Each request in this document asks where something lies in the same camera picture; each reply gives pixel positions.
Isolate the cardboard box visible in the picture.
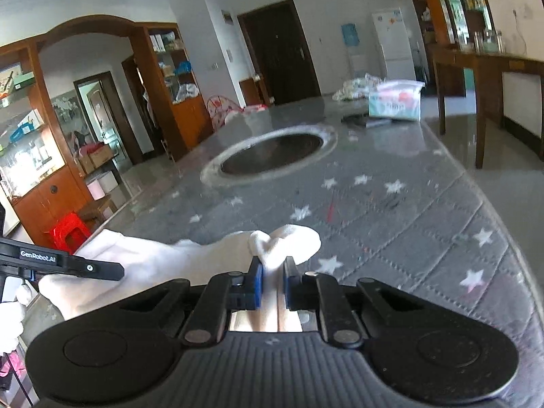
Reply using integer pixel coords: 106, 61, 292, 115
78, 143, 116, 171

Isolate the red plastic stool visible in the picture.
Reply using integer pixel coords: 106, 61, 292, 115
49, 214, 93, 252

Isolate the flat black book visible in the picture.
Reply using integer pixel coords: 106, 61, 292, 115
342, 113, 389, 128

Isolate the dark wooden display cabinet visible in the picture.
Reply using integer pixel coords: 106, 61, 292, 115
406, 0, 498, 52

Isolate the dark wooden side table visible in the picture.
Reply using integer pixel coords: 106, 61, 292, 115
429, 45, 544, 170

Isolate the white plastic bag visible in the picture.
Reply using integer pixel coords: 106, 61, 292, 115
173, 83, 200, 103

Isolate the dark wooden door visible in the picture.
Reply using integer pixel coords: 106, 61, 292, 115
237, 0, 321, 105

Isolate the person's left hand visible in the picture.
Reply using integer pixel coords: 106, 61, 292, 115
0, 283, 34, 354

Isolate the white refrigerator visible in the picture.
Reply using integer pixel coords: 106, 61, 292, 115
372, 7, 417, 81

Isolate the orange wooden glass cabinet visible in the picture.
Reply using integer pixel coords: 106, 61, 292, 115
0, 37, 92, 239

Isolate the patterned cloth pile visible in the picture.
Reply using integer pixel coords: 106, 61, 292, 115
332, 73, 383, 100

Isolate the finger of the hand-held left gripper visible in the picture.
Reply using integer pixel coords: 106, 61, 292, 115
68, 255, 125, 282

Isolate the round black inset cooktop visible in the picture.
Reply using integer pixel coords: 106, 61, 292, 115
200, 124, 338, 187

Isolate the pale pink box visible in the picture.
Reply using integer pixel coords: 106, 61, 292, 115
86, 171, 122, 200

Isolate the wall painting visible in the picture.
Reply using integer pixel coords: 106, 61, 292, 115
51, 90, 92, 154

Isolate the white teal tissue pack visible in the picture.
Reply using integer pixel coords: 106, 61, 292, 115
368, 80, 426, 122

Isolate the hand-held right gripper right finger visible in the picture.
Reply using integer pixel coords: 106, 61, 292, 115
284, 257, 428, 349

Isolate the low wooden stool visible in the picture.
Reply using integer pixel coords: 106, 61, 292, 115
79, 195, 119, 224

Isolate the white garment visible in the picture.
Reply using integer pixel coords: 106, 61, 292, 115
38, 223, 321, 333

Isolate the pink patterned baby seat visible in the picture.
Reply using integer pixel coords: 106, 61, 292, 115
206, 95, 268, 134

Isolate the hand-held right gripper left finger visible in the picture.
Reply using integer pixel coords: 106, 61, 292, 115
121, 256, 263, 347

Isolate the blue water bottle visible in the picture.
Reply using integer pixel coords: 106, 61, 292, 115
341, 22, 360, 47

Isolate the small wooden cabinet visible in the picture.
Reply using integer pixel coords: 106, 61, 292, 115
239, 75, 271, 108

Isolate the white water dispenser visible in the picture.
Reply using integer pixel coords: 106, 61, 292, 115
346, 47, 368, 79

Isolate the wooden shelf cabinet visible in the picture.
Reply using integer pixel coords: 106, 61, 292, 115
130, 21, 213, 162

